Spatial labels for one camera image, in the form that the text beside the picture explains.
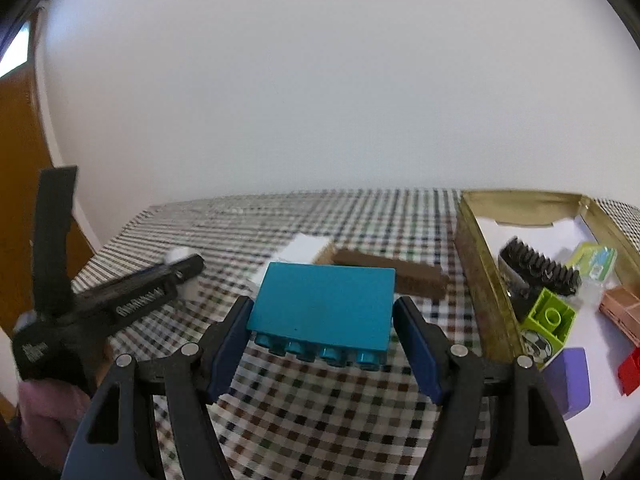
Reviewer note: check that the gold cardboard box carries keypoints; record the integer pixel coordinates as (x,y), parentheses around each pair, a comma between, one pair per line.
(485,270)

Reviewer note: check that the white paper lining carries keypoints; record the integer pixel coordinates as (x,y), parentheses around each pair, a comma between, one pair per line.
(595,435)

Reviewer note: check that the purple building block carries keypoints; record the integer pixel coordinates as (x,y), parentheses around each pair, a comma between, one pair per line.
(570,380)

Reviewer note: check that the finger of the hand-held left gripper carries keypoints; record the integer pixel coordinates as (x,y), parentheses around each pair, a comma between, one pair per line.
(52,220)
(145,287)

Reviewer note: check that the brown wooden block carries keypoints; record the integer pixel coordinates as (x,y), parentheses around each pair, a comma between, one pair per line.
(390,272)

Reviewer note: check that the pink brick-pattern block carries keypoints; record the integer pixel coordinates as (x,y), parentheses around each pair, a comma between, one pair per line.
(622,305)

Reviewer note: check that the clear plastic box green label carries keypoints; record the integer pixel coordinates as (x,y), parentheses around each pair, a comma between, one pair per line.
(595,260)

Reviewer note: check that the red building block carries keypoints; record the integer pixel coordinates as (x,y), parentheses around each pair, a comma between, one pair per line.
(631,372)

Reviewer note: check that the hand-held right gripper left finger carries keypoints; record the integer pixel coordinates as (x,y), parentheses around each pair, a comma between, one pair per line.
(227,345)

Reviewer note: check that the white carton with red label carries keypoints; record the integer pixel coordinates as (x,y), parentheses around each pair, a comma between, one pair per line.
(307,247)

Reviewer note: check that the green building block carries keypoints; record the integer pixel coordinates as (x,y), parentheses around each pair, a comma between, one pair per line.
(547,320)

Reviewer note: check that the teal building block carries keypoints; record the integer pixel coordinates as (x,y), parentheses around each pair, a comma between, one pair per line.
(320,305)

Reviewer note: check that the checked tablecloth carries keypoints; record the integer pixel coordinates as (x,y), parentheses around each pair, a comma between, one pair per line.
(310,410)

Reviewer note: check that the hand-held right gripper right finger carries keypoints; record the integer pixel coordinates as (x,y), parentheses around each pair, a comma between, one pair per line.
(420,350)

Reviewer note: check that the person's left forearm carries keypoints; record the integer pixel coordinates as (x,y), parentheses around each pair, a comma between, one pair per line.
(45,410)

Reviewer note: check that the black comb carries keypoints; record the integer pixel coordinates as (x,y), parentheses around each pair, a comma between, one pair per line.
(535,262)

